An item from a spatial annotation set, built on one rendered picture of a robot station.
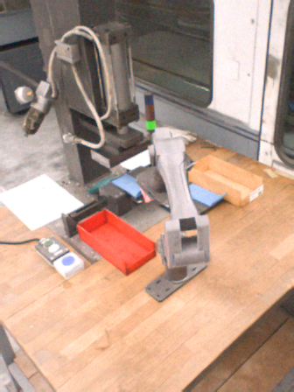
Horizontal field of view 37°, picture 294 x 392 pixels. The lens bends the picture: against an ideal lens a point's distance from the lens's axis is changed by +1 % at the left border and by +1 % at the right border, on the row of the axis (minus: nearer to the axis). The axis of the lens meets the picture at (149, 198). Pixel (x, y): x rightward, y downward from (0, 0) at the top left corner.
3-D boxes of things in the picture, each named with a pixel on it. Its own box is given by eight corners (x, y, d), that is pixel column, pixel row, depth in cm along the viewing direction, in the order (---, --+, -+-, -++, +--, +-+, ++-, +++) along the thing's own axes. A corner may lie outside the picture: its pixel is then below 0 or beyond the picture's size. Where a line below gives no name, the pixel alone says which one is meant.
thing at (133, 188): (139, 199, 146) (138, 192, 144) (111, 182, 156) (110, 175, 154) (154, 190, 149) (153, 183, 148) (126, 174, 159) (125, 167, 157)
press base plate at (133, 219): (94, 270, 136) (92, 263, 135) (17, 206, 168) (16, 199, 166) (227, 184, 169) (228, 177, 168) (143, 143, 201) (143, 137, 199)
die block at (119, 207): (118, 218, 152) (115, 200, 148) (101, 206, 159) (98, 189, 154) (160, 193, 163) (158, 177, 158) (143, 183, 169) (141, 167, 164)
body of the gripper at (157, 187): (152, 168, 122) (160, 153, 116) (175, 195, 120) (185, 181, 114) (135, 178, 119) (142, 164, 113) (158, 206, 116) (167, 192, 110)
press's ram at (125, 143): (113, 178, 141) (100, 90, 124) (69, 151, 158) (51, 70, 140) (153, 156, 150) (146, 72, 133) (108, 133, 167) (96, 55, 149)
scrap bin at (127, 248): (127, 276, 129) (124, 262, 126) (79, 238, 145) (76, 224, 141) (156, 255, 135) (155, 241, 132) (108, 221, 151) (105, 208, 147)
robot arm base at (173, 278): (141, 270, 120) (157, 283, 115) (191, 235, 130) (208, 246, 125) (143, 290, 124) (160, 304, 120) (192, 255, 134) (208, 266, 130)
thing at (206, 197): (213, 208, 149) (213, 201, 147) (180, 192, 158) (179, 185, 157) (226, 199, 153) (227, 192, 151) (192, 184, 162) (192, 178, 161)
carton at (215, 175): (240, 210, 152) (241, 192, 147) (188, 184, 168) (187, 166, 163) (262, 194, 158) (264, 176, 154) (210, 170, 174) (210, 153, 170)
